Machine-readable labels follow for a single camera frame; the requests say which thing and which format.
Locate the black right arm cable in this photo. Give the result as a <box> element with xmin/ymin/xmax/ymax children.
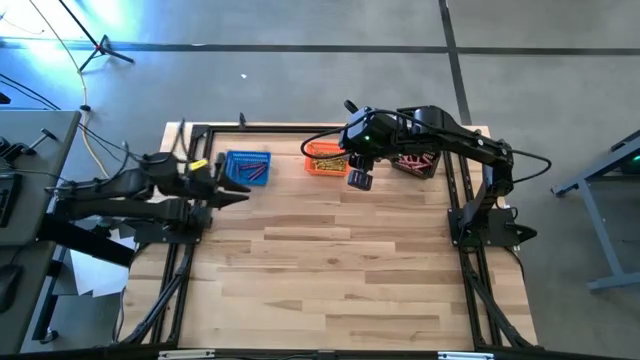
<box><xmin>299</xmin><ymin>98</ymin><xmax>554</xmax><ymax>186</ymax></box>

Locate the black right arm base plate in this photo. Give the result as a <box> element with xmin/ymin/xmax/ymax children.
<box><xmin>447</xmin><ymin>205</ymin><xmax>522</xmax><ymax>248</ymax></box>

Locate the black tripod stand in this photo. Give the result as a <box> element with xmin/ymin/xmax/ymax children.
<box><xmin>57</xmin><ymin>0</ymin><xmax>136</xmax><ymax>72</ymax></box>

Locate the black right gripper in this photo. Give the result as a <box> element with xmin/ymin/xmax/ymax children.
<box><xmin>338</xmin><ymin>106</ymin><xmax>401</xmax><ymax>192</ymax></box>

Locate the silver metal bracket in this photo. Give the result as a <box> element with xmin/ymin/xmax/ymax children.
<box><xmin>157</xmin><ymin>349</ymin><xmax>217</xmax><ymax>360</ymax></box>
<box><xmin>437</xmin><ymin>351</ymin><xmax>495</xmax><ymax>360</ymax></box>

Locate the grey metal stand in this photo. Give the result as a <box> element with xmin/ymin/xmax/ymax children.
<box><xmin>549</xmin><ymin>128</ymin><xmax>640</xmax><ymax>292</ymax></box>

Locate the black computer mouse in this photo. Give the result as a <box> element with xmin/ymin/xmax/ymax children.
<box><xmin>0</xmin><ymin>263</ymin><xmax>22</xmax><ymax>315</ymax></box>

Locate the orange plastic basket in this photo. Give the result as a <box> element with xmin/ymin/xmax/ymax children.
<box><xmin>303</xmin><ymin>140</ymin><xmax>352</xmax><ymax>178</ymax></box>

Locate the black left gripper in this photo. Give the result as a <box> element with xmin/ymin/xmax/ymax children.
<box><xmin>169</xmin><ymin>158</ymin><xmax>252</xmax><ymax>210</ymax></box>

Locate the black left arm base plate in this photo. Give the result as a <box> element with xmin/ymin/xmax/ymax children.
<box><xmin>133</xmin><ymin>205</ymin><xmax>207</xmax><ymax>245</ymax></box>

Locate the white paper sheet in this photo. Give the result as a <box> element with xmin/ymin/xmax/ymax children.
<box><xmin>69</xmin><ymin>237</ymin><xmax>135</xmax><ymax>300</ymax></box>

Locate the black plastic basket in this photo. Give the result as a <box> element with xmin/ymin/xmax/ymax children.
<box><xmin>389</xmin><ymin>149</ymin><xmax>444</xmax><ymax>180</ymax></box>

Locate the black floor cable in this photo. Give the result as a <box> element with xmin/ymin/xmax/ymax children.
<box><xmin>0</xmin><ymin>73</ymin><xmax>151</xmax><ymax>164</ymax></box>

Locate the yellow power cable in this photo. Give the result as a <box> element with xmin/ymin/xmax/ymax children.
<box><xmin>27</xmin><ymin>0</ymin><xmax>111</xmax><ymax>179</ymax></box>

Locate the dark side desk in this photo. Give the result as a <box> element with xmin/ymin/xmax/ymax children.
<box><xmin>0</xmin><ymin>241</ymin><xmax>57</xmax><ymax>357</ymax></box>

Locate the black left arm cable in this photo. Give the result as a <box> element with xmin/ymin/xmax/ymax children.
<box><xmin>117</xmin><ymin>118</ymin><xmax>189</xmax><ymax>174</ymax></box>

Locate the black keyboard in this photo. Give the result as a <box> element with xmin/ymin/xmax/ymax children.
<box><xmin>0</xmin><ymin>172</ymin><xmax>22</xmax><ymax>230</ymax></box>

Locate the black floor beam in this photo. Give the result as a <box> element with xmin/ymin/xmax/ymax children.
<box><xmin>37</xmin><ymin>212</ymin><xmax>137</xmax><ymax>269</ymax></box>

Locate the black rig rail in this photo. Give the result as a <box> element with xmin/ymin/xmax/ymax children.
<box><xmin>0</xmin><ymin>343</ymin><xmax>640</xmax><ymax>360</ymax></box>

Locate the blue plastic basket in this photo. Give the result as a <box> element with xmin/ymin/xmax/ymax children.
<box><xmin>223</xmin><ymin>149</ymin><xmax>273</xmax><ymax>188</ymax></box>

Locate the grey side desk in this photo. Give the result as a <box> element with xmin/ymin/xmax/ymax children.
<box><xmin>0</xmin><ymin>109</ymin><xmax>82</xmax><ymax>247</ymax></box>

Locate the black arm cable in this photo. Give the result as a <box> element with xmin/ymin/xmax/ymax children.
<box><xmin>299</xmin><ymin>98</ymin><xmax>554</xmax><ymax>186</ymax></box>
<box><xmin>117</xmin><ymin>118</ymin><xmax>189</xmax><ymax>174</ymax></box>

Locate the black desk clamp tool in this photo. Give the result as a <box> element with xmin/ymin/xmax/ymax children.
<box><xmin>0</xmin><ymin>128</ymin><xmax>59</xmax><ymax>162</ymax></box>

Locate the black power plug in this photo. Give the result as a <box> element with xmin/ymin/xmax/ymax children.
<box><xmin>507</xmin><ymin>222</ymin><xmax>539</xmax><ymax>245</ymax></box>

